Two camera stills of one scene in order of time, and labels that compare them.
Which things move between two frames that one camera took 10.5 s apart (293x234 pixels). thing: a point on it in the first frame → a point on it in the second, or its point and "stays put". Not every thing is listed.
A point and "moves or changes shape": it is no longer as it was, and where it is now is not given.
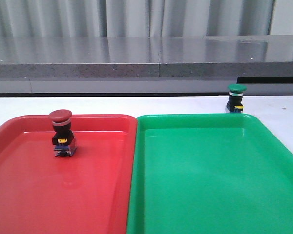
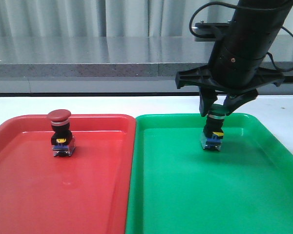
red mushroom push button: x=63 y=139 stays put
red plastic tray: x=32 y=191 stays put
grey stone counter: x=259 y=64 stays put
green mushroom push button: x=235 y=104 moves or changes shape
